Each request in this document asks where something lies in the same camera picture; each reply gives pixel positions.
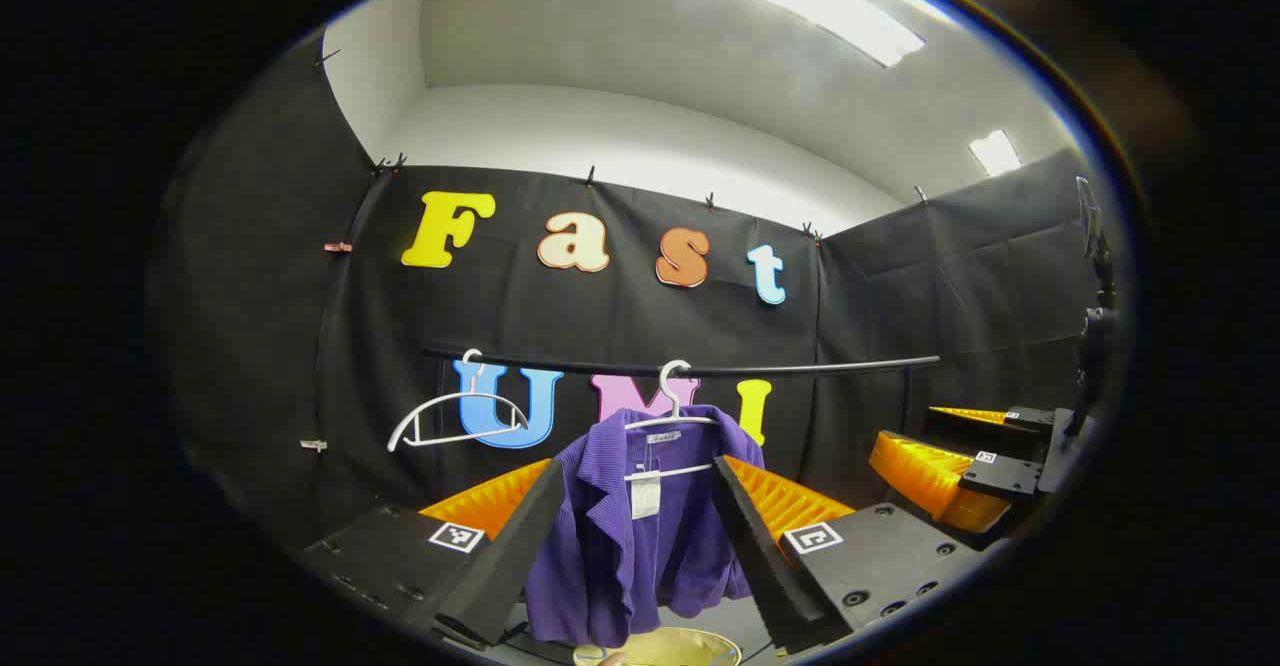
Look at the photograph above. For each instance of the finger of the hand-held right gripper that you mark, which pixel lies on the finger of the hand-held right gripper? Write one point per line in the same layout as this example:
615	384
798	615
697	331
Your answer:
1030	419
930	476

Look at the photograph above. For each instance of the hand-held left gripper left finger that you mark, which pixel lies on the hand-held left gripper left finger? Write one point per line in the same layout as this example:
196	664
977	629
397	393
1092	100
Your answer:
505	566

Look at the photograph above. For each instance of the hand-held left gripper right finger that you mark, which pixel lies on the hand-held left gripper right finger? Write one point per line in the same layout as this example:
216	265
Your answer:
770	566

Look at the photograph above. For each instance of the purple ribbed jacket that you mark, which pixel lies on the purple ribbed jacket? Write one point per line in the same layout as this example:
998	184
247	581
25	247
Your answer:
600	526

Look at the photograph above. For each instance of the beige laundry hamper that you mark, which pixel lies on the beige laundry hamper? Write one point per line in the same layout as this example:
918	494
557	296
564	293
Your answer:
680	648

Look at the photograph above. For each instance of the white plastic clothes hanger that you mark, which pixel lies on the white plastic clothes hanger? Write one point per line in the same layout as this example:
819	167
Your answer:
670	471
472	393

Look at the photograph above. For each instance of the white clip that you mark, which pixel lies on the white clip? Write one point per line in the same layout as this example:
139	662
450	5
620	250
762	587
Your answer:
314	444

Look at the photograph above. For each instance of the small ceiling light panel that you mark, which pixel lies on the small ceiling light panel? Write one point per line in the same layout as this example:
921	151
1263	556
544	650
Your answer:
995	153

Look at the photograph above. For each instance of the black backdrop cloth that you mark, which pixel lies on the black backdrop cloth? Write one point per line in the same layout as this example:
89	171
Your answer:
620	316

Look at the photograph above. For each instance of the large ceiling light panel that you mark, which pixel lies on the large ceiling light panel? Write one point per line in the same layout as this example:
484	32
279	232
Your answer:
830	6

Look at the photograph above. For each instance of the black clothes rail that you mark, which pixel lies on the black clothes rail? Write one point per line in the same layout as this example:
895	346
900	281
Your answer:
800	367

